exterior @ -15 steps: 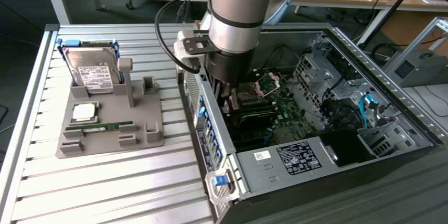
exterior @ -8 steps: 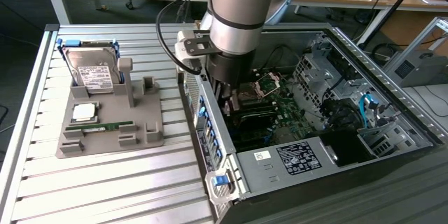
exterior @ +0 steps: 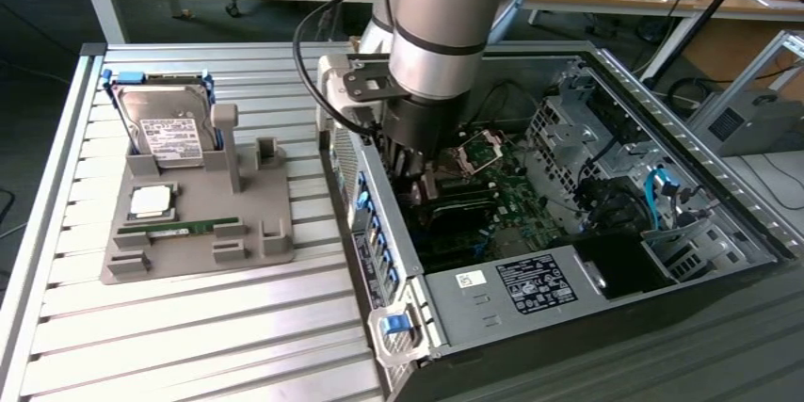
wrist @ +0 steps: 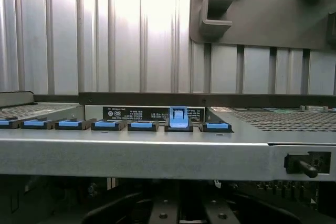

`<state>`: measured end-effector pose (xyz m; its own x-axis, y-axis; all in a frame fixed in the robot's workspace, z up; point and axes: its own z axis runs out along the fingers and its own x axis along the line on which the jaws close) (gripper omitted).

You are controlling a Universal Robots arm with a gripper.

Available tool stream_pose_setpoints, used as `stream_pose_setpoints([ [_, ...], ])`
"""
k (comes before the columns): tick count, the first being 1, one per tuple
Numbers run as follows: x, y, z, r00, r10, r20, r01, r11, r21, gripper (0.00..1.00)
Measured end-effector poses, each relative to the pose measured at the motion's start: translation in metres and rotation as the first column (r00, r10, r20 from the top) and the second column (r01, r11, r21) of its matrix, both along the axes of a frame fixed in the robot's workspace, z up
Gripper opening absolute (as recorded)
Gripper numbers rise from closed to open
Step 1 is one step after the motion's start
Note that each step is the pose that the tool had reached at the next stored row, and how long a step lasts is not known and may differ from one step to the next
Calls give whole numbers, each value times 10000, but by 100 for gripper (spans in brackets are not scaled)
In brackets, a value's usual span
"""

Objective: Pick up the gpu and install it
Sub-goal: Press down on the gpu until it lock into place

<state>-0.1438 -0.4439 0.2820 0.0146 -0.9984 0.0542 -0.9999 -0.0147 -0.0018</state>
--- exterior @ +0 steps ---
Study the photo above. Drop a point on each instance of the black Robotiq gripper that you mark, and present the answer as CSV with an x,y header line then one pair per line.
x,y
424,124

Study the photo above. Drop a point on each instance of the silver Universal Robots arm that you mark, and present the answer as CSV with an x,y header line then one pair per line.
x,y
440,20

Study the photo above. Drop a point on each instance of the metal socket cover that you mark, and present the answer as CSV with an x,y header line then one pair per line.
x,y
480,150

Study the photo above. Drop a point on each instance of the CPU socket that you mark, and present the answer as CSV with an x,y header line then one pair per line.
x,y
458,172

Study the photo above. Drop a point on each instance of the silver metal drive cage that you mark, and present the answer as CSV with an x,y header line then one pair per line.
x,y
566,133

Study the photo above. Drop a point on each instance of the green motherboard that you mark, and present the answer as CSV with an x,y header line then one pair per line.
x,y
528,204

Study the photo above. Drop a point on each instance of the open black PC case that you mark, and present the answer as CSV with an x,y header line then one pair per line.
x,y
566,58

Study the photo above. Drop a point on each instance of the silver chipset heat sink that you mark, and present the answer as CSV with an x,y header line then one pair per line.
x,y
515,242

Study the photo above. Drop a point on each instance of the grey plastic parts rack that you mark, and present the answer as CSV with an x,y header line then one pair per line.
x,y
202,195

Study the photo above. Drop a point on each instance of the grey power supply unit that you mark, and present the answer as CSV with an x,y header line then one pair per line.
x,y
484,308

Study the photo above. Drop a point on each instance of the hard disk in blue carrier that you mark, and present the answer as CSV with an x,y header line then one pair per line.
x,y
163,115

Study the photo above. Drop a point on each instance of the blue case latch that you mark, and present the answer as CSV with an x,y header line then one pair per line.
x,y
398,324

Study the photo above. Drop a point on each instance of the green RAM stick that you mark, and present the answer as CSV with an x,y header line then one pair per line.
x,y
188,229

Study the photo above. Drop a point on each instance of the silver CPU chip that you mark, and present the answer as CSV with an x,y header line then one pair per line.
x,y
151,199

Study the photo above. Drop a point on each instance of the black tripod pole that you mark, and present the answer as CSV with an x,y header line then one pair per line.
x,y
704,16

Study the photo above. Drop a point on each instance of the grey disk bay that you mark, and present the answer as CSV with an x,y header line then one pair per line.
x,y
698,256

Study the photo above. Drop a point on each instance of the grey computer tower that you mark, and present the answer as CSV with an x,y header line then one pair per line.
x,y
760,129

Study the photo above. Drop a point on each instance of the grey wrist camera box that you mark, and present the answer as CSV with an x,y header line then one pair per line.
x,y
332,86

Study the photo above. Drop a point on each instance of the aluminium profile frame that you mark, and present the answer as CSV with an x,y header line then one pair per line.
x,y
775,51

